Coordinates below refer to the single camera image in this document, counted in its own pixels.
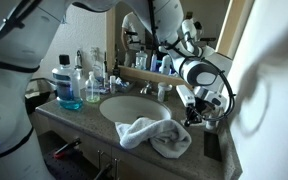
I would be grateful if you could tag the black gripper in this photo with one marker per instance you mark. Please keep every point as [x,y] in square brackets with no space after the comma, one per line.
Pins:
[214,102]

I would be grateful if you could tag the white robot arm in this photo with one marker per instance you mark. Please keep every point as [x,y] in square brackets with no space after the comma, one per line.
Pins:
[27,29]

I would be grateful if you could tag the black holder block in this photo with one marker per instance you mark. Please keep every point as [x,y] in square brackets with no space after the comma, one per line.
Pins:
[212,146]

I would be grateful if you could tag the white towel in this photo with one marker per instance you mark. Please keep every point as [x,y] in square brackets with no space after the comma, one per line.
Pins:
[167,137]

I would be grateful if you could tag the chrome faucet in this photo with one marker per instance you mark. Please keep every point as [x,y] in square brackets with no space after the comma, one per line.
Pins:
[147,89]

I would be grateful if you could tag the white sink basin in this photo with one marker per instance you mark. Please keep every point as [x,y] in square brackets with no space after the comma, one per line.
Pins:
[127,109]

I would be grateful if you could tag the small white bottle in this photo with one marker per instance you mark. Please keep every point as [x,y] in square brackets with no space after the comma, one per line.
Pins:
[112,84]

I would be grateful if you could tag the wood framed mirror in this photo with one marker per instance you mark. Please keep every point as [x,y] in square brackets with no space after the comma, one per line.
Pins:
[131,21]

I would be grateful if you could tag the clear soap pump bottle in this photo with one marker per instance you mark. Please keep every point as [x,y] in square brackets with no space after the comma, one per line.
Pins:
[92,89]

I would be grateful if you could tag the electric toothbrush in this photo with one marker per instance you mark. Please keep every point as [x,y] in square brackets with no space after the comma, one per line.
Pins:
[78,61]

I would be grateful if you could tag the blue mouthwash bottle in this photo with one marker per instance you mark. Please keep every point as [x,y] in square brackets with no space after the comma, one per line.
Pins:
[67,84]

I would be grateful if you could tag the cabinet door handle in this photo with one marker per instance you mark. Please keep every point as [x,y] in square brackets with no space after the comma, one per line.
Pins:
[116,171]

